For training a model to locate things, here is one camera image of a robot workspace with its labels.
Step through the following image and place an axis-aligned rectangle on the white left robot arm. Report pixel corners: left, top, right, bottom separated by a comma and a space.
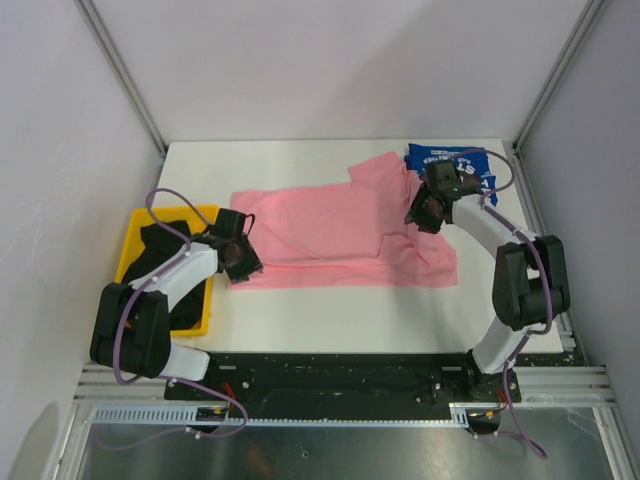
90, 208, 263, 400

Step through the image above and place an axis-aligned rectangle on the pink t-shirt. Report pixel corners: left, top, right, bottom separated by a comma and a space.
231, 152, 458, 290

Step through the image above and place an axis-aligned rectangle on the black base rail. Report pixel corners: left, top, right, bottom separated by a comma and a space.
164, 351, 523, 422

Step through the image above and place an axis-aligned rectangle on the aluminium side rail right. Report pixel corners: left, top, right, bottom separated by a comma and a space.
503, 142, 578, 352

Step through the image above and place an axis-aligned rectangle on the aluminium frame post right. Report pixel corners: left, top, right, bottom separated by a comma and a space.
512, 0, 610, 152

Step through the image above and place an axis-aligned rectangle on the aluminium frame post left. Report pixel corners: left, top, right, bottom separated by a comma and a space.
74, 0, 168, 158

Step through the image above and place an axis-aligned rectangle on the white slotted cable duct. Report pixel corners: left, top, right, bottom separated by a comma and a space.
92, 402, 499, 428

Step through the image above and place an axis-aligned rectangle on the folded blue printed t-shirt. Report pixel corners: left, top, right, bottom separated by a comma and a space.
404, 143, 497, 206

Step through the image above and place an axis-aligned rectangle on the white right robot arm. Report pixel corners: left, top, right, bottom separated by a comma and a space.
405, 160, 571, 401

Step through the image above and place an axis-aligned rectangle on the black t-shirt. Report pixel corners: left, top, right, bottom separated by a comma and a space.
121, 224, 206, 330

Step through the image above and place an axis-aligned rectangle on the aluminium frame post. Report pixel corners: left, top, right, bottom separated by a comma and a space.
74, 0, 168, 158
512, 0, 610, 152

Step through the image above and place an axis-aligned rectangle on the yellow plastic bin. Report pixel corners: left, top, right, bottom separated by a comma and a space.
115, 206, 214, 338

